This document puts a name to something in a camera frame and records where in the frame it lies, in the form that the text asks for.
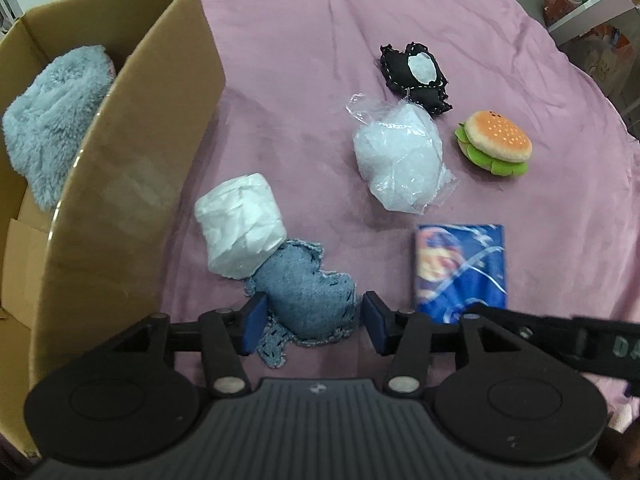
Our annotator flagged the white shelf unit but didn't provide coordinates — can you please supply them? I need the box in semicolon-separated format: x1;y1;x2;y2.
547;0;640;116

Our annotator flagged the hamburger plush toy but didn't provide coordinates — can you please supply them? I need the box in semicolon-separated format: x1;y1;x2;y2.
454;109;533;177

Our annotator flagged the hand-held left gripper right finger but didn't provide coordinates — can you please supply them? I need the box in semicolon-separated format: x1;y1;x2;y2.
363;290;488;397

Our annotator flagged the fluffy grey-blue plush cloth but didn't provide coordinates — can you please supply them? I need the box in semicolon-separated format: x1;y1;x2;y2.
2;45;117;212

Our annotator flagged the blue denim stitched pillow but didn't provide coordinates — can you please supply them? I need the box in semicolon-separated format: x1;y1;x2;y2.
244;239;358;368

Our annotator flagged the orange snack bag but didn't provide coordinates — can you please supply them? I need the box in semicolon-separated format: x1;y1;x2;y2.
544;0;571;26

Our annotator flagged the clear bag of white stuffing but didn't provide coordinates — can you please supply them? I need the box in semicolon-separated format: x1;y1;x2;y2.
346;92;458;213

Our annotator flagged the white paper wad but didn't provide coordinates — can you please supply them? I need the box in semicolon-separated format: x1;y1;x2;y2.
194;172;288;280

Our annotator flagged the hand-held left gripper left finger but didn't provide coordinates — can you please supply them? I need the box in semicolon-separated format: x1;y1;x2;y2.
107;291;271;397

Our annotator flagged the black stitched pillow white patch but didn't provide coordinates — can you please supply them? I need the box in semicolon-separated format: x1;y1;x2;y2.
376;41;453;118

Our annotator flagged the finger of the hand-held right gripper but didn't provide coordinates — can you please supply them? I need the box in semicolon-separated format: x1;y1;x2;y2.
466;303;577;362

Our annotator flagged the brown cardboard box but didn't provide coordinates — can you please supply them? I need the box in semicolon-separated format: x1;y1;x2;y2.
0;0;226;461

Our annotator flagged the blue tissue packet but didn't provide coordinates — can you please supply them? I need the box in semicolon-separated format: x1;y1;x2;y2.
412;222;508;322

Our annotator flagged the pink blanket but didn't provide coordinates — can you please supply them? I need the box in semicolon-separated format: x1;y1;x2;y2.
20;0;640;461

